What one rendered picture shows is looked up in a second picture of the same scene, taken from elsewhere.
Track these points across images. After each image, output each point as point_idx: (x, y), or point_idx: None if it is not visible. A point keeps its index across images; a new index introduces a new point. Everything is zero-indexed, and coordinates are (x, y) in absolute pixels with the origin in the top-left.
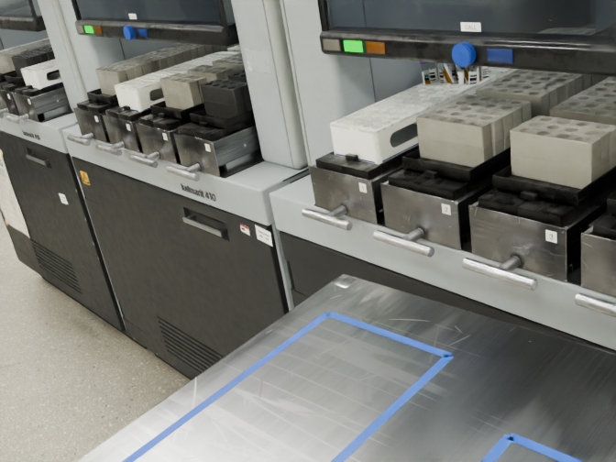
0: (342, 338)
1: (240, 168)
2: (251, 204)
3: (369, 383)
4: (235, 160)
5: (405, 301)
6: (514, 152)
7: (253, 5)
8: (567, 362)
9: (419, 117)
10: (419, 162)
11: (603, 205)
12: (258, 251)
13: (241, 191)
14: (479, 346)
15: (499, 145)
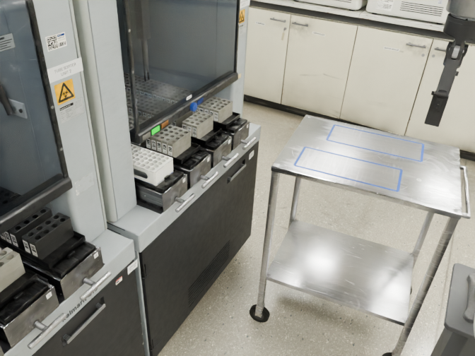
0: (305, 161)
1: None
2: (126, 256)
3: (320, 155)
4: None
5: (283, 154)
6: (198, 132)
7: (83, 150)
8: (300, 134)
9: (173, 143)
10: (186, 156)
11: None
12: (127, 282)
13: (119, 256)
14: (299, 143)
15: None
